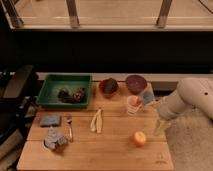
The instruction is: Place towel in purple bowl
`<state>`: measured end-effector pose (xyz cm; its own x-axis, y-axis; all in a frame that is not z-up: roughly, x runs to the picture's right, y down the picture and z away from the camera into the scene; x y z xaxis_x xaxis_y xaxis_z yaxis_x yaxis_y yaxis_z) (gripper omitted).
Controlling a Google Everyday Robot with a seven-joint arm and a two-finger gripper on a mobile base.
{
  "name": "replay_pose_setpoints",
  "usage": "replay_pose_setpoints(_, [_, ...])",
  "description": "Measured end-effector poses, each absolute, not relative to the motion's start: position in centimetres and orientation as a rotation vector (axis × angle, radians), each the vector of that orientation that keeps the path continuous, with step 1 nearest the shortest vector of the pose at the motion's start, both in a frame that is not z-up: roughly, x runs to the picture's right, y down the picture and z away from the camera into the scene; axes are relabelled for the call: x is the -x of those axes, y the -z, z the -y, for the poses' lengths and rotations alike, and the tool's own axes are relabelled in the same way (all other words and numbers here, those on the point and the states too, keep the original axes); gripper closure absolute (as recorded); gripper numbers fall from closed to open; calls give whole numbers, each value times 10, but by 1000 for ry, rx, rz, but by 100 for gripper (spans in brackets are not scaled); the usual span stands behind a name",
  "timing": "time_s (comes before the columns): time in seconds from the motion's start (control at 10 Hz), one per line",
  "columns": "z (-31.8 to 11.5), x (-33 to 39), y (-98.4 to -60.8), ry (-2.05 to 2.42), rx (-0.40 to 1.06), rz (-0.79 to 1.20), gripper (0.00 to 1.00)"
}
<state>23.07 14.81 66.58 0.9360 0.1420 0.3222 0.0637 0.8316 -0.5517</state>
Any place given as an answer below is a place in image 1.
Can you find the orange fruit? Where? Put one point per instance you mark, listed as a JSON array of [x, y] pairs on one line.
[[139, 138]]

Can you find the dark toy items in tray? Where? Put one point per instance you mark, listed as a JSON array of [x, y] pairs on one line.
[[66, 96]]

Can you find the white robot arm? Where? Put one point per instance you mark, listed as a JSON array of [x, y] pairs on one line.
[[191, 92]]

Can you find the green plastic tray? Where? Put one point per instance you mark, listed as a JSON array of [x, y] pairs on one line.
[[54, 83]]

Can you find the purple bowl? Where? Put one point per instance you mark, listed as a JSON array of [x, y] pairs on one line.
[[136, 84]]

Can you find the clear cup with red item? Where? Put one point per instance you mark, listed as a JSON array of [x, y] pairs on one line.
[[133, 104]]

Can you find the blue sponge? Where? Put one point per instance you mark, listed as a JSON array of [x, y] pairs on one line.
[[50, 120]]

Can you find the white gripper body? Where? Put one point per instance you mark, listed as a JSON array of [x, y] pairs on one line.
[[164, 115]]

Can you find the blue scoop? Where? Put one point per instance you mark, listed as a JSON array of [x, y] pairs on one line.
[[147, 97]]

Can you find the red bowl with dark object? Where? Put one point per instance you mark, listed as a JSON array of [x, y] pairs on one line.
[[108, 87]]

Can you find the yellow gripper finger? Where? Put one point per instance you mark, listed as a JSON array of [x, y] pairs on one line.
[[157, 129]]

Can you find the black chair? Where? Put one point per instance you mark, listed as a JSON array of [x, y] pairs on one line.
[[16, 94]]

